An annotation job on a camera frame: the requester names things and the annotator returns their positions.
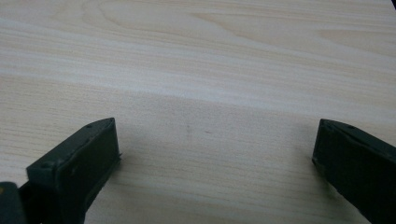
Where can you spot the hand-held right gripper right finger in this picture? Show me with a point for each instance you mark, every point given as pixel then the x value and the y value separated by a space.
pixel 358 165

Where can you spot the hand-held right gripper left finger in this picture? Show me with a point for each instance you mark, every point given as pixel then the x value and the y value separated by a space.
pixel 77 165

